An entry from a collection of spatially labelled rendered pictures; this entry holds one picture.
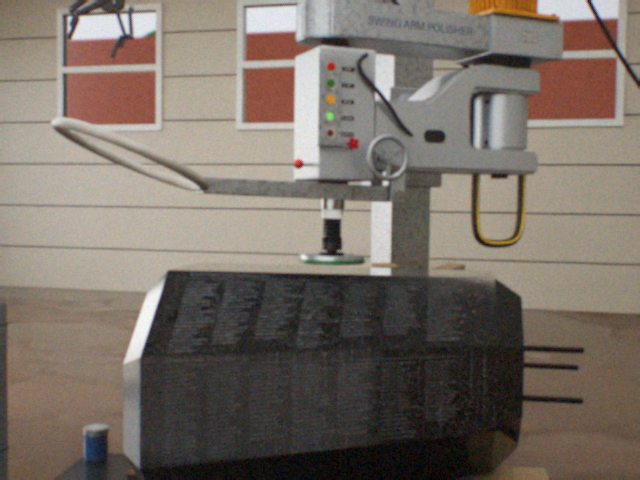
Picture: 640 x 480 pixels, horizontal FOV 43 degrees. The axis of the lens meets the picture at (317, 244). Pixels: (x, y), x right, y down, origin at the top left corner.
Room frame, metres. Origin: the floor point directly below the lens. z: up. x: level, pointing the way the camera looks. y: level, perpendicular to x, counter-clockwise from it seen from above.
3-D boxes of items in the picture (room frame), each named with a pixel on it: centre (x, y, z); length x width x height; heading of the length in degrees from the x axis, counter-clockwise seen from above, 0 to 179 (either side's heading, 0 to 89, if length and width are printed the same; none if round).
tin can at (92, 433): (3.26, 0.90, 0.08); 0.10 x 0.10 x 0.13
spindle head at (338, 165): (2.69, -0.12, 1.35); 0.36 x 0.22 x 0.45; 113
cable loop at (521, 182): (2.92, -0.66, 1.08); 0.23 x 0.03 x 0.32; 113
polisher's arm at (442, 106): (2.80, -0.42, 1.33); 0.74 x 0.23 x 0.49; 113
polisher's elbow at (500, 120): (2.92, -0.66, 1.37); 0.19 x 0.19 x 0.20
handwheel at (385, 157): (2.60, -0.21, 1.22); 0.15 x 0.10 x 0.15; 113
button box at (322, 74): (2.53, -0.03, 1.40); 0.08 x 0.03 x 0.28; 113
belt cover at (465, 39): (2.80, -0.37, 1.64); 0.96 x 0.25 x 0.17; 113
